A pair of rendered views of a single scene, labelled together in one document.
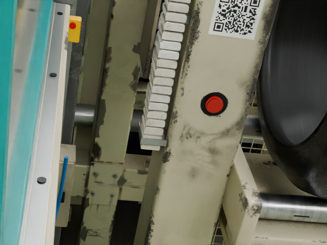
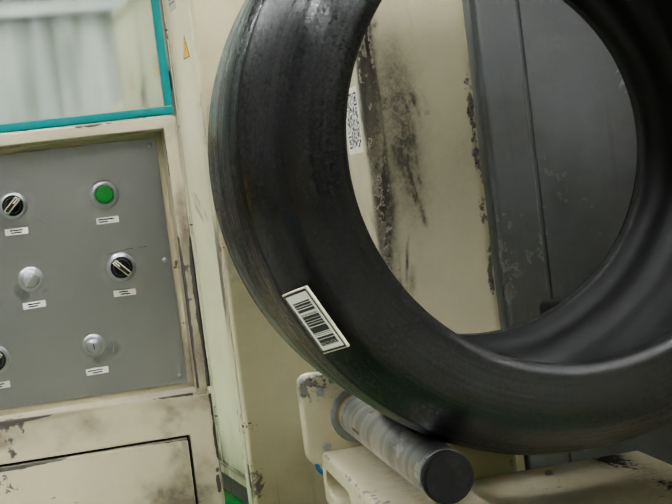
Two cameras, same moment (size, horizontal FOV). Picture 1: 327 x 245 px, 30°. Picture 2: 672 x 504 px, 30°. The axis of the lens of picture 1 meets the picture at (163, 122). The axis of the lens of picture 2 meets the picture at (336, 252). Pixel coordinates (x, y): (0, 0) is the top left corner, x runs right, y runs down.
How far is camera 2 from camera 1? 181 cm
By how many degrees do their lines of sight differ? 89
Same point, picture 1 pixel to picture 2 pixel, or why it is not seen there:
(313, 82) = not seen: outside the picture
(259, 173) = (612, 483)
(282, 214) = (347, 423)
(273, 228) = (356, 457)
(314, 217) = (360, 434)
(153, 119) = not seen: hidden behind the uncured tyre
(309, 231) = (368, 470)
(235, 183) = not seen: hidden behind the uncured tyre
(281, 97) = (659, 326)
